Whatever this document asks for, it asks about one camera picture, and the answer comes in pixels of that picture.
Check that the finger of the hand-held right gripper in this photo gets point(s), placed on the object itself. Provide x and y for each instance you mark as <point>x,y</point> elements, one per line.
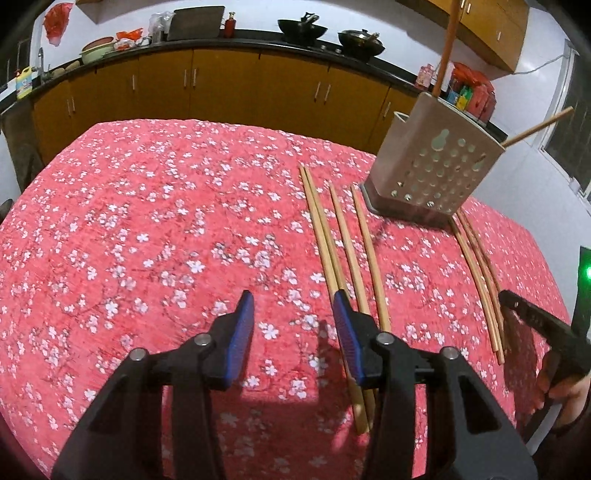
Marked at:
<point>535,321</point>

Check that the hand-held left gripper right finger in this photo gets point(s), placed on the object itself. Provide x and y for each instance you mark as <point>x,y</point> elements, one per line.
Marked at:
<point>348,337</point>

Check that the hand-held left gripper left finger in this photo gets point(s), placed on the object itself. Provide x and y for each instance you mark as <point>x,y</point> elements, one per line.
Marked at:
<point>242,341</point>

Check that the beige perforated chopstick holder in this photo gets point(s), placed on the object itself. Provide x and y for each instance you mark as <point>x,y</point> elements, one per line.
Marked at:
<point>443,152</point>

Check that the person's right hand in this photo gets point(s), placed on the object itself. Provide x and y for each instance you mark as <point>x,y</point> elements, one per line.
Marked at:
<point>575,399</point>

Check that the red floral tablecloth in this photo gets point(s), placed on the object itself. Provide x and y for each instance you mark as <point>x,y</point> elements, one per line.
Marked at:
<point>138,230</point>

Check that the barred window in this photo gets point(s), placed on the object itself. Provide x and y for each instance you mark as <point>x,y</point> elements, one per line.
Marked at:
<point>575,129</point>

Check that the red seasoning packages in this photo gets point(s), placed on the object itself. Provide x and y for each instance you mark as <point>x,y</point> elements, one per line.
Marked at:
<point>480,94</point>

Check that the orange wooden base cabinets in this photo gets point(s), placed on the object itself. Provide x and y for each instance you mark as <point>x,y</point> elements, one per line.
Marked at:
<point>221,83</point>

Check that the pink bottle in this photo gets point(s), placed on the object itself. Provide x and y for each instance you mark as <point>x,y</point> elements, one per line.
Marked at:
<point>425,76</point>

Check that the black gas stove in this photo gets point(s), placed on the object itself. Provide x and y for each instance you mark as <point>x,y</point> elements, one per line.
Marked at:
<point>330,47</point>

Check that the dark brown cloth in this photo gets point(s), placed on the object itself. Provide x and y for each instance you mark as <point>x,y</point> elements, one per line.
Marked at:
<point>23,147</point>

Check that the black wok with lid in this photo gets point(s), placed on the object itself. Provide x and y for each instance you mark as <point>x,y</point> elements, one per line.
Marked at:
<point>360,44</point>

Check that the black kitchen countertop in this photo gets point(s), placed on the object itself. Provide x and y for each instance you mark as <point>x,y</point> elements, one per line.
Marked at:
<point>258,37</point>

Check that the red bottle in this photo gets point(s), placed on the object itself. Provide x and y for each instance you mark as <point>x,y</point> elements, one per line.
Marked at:
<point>230,25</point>

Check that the dark cutting board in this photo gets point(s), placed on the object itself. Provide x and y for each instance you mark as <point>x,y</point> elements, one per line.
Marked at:
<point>196,23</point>

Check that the orange white plastic bag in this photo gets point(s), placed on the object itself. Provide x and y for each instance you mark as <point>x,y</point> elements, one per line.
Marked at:
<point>129,39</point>

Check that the green basin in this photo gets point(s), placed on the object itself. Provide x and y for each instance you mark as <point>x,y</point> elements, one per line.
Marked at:
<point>97,53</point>

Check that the clear plastic bag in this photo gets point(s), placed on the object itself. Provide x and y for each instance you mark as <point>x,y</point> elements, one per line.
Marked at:
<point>159,27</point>

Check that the yellow detergent bottle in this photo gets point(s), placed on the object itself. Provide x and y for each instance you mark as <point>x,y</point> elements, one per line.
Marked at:
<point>25,83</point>

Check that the metal faucet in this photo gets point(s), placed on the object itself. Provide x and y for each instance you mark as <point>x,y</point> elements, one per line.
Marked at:
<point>41,60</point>

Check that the red plastic bag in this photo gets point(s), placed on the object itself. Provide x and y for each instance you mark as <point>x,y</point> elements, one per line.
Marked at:
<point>57,23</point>

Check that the white wall socket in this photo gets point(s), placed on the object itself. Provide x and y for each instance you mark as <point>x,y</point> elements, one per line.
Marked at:
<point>576,184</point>

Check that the orange wooden wall cabinets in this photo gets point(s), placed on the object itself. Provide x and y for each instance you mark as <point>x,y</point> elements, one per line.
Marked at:
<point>489,27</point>

